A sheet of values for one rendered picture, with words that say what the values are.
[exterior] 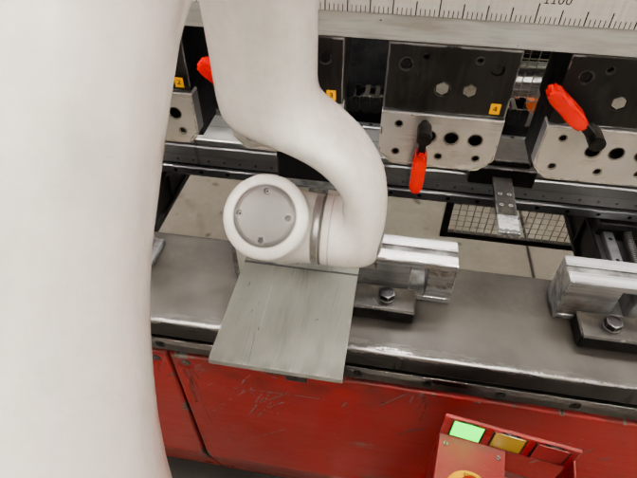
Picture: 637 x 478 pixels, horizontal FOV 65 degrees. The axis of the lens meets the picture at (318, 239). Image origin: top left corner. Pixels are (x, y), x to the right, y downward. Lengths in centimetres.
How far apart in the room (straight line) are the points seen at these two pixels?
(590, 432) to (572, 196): 44
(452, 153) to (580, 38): 19
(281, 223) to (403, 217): 192
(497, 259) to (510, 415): 136
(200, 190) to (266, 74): 219
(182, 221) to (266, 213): 194
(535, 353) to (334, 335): 36
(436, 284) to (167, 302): 47
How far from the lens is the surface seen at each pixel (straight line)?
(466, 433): 88
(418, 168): 66
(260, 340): 71
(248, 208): 48
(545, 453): 90
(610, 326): 94
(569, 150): 71
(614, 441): 110
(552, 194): 111
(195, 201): 251
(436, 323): 90
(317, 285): 76
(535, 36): 63
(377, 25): 62
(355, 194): 45
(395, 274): 87
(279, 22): 38
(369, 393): 97
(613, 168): 74
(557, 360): 92
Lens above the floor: 158
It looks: 45 degrees down
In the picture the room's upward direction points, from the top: straight up
